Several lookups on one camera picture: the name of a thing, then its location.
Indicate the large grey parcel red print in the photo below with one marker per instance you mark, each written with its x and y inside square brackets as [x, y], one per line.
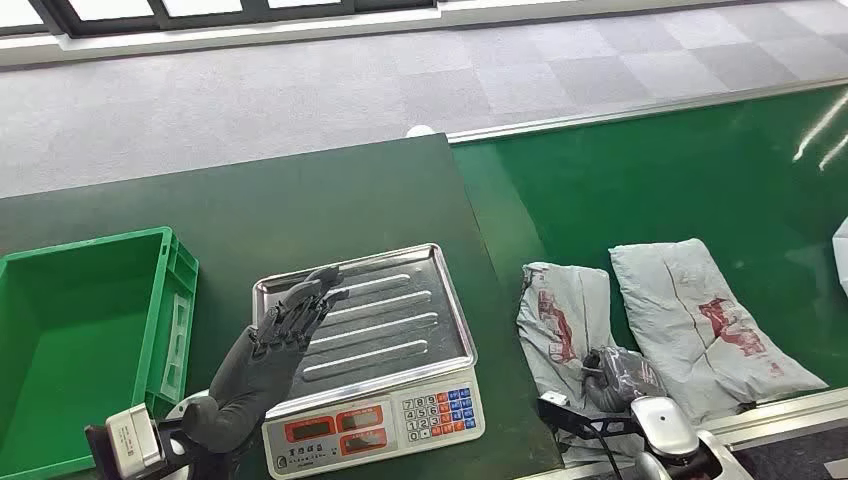
[689, 311]

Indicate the green plastic crate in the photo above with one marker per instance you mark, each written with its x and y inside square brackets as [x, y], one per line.
[79, 344]

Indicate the white parcel bag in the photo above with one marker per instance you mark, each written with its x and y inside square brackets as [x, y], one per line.
[842, 258]

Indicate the green conveyor belt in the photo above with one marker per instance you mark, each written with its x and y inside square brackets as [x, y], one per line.
[629, 192]

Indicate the white round cap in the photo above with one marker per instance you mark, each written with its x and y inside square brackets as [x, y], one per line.
[420, 131]

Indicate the electronic scale with steel tray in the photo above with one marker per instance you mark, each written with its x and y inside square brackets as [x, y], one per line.
[391, 331]

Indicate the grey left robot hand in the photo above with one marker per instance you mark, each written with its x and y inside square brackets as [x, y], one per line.
[252, 378]

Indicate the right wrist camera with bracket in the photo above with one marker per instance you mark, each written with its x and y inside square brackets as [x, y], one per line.
[553, 399]

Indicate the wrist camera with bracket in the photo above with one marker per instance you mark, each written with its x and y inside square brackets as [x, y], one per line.
[553, 399]
[132, 440]

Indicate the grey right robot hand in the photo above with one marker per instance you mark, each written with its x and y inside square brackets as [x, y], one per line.
[623, 378]

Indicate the aluminium conveyor side rail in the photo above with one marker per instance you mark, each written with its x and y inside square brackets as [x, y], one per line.
[782, 414]
[629, 114]

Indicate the dark window frame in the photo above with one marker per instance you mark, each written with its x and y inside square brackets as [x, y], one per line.
[252, 12]

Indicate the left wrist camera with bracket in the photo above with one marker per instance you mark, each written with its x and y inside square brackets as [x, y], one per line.
[132, 440]

